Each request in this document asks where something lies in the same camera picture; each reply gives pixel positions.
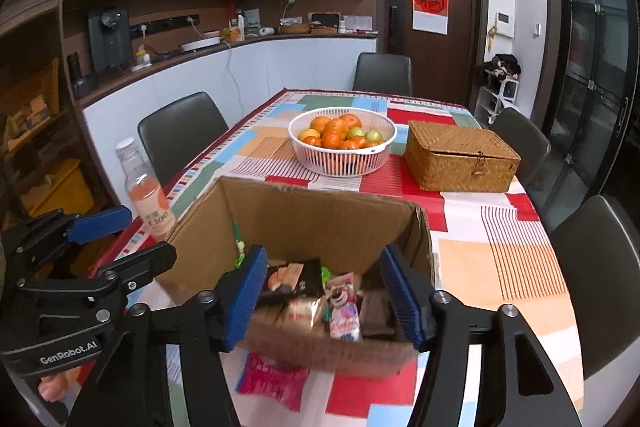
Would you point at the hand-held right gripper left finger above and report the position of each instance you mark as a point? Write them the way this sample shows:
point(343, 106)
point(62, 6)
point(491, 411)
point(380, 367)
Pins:
point(245, 302)

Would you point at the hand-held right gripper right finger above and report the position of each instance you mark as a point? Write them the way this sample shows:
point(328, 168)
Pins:
point(402, 302)

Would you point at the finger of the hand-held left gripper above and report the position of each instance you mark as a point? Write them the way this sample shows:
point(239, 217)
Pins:
point(100, 223)
point(145, 262)

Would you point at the dark cracker packet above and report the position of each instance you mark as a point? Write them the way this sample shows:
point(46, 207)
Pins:
point(300, 279)

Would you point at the brown cardboard box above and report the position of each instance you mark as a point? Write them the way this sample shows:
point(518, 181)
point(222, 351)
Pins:
point(300, 217)

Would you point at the person's left hand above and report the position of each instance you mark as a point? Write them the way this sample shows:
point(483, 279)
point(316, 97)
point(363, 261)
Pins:
point(57, 387)

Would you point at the brown snack packet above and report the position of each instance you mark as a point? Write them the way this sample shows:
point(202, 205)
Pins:
point(377, 314)

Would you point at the clear plastic drink bottle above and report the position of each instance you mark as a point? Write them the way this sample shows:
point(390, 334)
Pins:
point(145, 197)

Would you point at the pink bear snack packet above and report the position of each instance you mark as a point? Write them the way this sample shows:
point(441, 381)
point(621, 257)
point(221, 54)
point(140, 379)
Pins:
point(345, 312)

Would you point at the red white snack packet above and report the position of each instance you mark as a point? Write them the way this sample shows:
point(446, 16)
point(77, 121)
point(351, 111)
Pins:
point(302, 312)

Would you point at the dark grey dining chair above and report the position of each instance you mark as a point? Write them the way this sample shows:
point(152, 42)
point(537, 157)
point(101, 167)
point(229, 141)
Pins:
point(525, 147)
point(185, 127)
point(382, 74)
point(600, 282)

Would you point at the black thermos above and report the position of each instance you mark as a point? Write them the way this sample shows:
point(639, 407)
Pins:
point(76, 74)

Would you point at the white plastic fruit basket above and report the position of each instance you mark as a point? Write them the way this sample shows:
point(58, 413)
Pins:
point(345, 162)

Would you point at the woven wicker box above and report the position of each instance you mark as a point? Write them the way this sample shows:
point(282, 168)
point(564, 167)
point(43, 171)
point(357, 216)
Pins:
point(460, 157)

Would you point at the green round fruit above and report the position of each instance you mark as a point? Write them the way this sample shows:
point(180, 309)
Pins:
point(356, 132)
point(373, 136)

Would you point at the small baby bottle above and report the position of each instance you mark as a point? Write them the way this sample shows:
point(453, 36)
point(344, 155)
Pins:
point(142, 57)

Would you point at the yellow lemon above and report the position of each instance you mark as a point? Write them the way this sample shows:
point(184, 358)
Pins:
point(306, 134)

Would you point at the dark grey water dispenser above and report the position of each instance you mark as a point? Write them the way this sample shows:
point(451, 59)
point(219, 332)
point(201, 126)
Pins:
point(110, 42)

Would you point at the pile of oranges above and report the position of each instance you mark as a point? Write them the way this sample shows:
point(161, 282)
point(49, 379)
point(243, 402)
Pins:
point(332, 134)

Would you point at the white plate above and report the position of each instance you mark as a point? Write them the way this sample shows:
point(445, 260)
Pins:
point(200, 45)

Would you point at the black power strip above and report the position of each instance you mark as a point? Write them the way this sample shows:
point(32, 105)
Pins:
point(165, 25)

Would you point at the white shoe rack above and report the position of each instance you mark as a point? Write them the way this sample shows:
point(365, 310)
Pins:
point(500, 97)

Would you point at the dark brown door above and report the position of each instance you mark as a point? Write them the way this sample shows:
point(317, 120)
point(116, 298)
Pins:
point(460, 57)

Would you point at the white gooseneck lamp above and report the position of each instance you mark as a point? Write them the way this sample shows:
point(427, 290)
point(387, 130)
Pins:
point(289, 7)

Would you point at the white intercom panel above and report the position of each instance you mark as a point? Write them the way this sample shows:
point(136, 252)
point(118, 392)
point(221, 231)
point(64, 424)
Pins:
point(504, 24)

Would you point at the glass door cabinet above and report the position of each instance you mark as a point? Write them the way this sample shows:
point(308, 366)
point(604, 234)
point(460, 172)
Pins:
point(595, 57)

